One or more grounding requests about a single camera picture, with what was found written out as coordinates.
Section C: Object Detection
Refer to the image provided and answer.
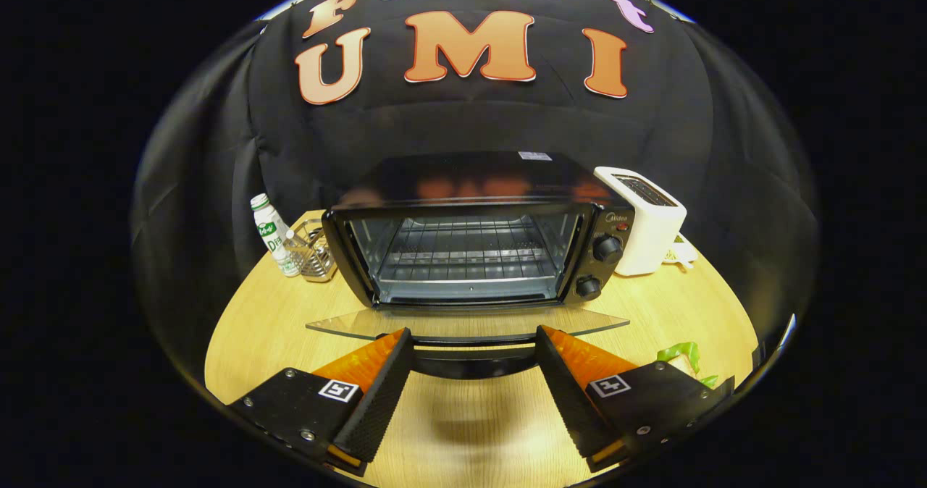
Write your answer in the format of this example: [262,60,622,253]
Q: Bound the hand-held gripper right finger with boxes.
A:
[534,324,737,473]

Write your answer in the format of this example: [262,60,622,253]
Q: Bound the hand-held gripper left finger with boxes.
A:
[227,327,416,478]

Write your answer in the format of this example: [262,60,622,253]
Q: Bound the bread and lettuce sandwich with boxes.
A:
[657,342,719,389]

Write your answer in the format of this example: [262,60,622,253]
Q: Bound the black toaster oven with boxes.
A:
[306,151,636,380]

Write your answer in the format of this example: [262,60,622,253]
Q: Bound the white pop-up toaster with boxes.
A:
[594,167,687,277]

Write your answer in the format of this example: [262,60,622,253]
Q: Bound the white divided bean dish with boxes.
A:
[663,233,699,270]

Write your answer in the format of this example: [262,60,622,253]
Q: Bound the white bottle green label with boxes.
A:
[250,193,301,279]

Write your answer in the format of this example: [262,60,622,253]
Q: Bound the metal wire basket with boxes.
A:
[285,219,337,282]

